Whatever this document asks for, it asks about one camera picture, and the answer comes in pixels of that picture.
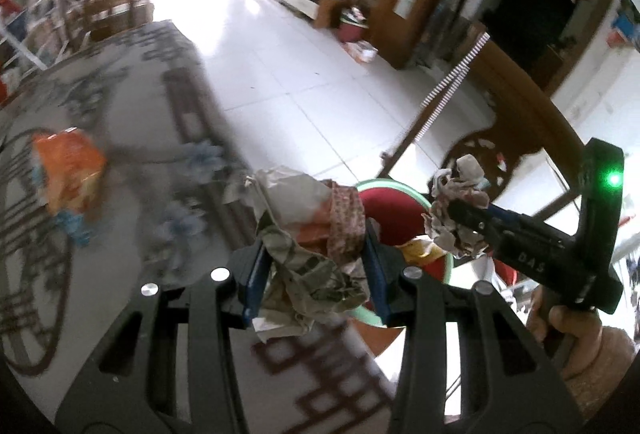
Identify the carved wooden chair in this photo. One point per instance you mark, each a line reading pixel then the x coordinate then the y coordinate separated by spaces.
pixel 520 98

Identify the blue plastic wrapper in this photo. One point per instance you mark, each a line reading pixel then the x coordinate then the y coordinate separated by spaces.
pixel 75 226

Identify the orange snack packet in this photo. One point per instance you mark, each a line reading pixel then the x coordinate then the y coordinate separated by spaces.
pixel 70 168

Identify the white magazine rack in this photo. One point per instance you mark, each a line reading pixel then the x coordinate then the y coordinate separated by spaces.
pixel 35 33

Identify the person's right hand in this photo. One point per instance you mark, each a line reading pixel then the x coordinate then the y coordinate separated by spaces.
pixel 570 326

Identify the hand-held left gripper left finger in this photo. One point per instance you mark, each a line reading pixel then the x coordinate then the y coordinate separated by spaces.
pixel 252 276

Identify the newspaper wad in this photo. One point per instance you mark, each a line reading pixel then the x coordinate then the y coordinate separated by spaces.
pixel 300 264

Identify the grey paper wad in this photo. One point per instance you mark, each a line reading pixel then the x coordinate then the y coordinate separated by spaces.
pixel 450 194

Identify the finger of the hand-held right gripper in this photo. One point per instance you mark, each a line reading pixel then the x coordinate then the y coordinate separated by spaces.
pixel 475 221
pixel 505 215

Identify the floral tablecloth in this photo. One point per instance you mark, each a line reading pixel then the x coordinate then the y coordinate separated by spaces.
pixel 150 113

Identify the red bin with green rim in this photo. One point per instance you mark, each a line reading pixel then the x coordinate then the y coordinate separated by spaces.
pixel 395 214

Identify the red bucket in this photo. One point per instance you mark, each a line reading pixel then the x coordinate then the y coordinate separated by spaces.
pixel 352 31

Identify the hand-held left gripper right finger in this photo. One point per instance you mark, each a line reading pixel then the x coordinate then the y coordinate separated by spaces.
pixel 377 269

